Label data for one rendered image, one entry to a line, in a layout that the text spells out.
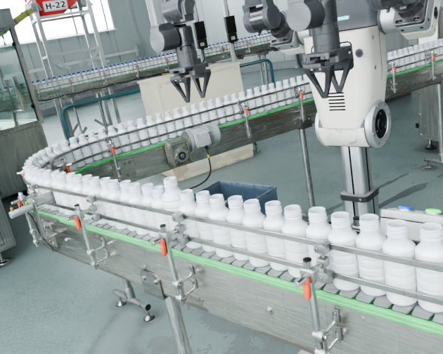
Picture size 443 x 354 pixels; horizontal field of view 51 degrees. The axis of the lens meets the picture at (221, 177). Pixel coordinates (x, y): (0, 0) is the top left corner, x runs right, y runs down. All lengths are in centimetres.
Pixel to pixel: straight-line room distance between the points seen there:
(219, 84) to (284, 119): 239
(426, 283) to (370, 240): 12
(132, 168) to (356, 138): 154
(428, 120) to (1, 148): 492
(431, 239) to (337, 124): 76
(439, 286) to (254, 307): 47
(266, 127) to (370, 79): 169
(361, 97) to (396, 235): 70
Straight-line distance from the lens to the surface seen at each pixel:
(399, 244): 92
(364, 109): 154
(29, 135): 644
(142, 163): 277
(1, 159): 631
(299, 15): 98
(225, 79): 556
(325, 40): 104
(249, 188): 191
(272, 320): 118
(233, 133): 301
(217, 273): 124
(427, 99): 511
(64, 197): 186
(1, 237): 436
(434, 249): 91
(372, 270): 98
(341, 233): 97
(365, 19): 157
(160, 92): 521
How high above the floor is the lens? 156
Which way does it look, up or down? 17 degrees down
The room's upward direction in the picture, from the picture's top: 11 degrees counter-clockwise
